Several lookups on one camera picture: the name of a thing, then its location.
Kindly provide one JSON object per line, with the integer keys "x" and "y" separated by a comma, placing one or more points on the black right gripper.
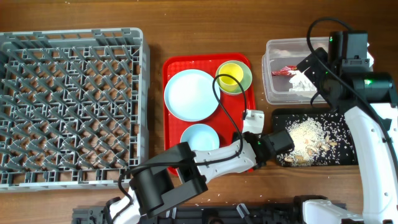
{"x": 313, "y": 71}

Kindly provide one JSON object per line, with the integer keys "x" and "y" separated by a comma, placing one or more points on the grey dishwasher rack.
{"x": 73, "y": 107}

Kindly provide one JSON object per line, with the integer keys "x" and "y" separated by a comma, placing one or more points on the clear plastic waste bin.
{"x": 280, "y": 53}

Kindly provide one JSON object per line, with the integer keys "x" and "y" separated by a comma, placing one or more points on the large light blue plate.
{"x": 191, "y": 95}

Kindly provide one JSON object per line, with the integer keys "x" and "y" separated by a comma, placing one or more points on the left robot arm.
{"x": 180, "y": 174}

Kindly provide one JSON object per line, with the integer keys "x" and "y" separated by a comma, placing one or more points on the crumpled white paper napkin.
{"x": 300, "y": 82}

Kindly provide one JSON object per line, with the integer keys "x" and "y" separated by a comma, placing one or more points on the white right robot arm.
{"x": 368, "y": 101}

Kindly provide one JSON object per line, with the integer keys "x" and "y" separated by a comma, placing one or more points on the small light blue bowl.
{"x": 201, "y": 137}

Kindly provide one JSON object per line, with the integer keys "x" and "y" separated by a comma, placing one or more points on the red snack wrapper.
{"x": 287, "y": 71}

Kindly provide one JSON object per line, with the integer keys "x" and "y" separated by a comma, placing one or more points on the black plastic tray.
{"x": 343, "y": 154}

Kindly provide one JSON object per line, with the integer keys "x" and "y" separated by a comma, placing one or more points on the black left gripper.
{"x": 269, "y": 135}

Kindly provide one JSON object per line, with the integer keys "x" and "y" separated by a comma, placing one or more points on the green bowl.
{"x": 245, "y": 82}

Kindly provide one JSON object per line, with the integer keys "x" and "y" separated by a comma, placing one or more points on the yellow cup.
{"x": 231, "y": 75}

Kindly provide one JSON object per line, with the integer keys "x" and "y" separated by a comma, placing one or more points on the pile of rice scraps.
{"x": 310, "y": 143}

